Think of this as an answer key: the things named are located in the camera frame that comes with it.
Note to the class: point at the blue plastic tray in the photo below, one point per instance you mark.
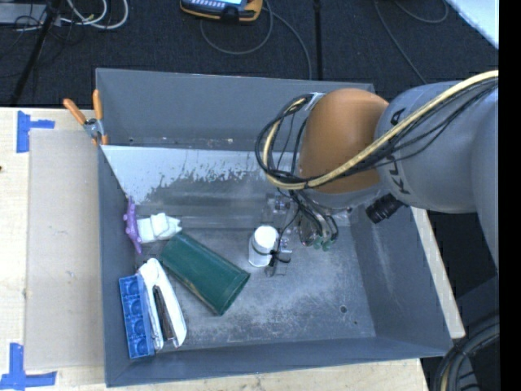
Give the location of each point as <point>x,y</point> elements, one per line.
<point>135,316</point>

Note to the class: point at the white-capped clear plastic bottle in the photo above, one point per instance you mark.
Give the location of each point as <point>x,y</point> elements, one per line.
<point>263,242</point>

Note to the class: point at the black cylinder on white bracket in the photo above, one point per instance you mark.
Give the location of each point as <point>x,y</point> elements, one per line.
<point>383,210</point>

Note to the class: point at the purple spiky toy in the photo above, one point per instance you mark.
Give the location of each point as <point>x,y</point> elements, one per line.
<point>132,222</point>

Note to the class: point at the grey metal bin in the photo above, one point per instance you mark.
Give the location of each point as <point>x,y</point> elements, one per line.
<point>285,308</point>

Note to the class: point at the white stapler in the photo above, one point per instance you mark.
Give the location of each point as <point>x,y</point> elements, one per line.
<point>169,304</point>

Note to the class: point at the dark green flat block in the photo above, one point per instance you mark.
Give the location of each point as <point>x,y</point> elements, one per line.
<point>203,273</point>

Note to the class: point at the pale wood flat board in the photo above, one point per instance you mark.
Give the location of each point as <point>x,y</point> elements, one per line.
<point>61,251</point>

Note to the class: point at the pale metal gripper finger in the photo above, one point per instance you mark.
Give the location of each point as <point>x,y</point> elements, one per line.
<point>284,249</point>
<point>273,207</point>

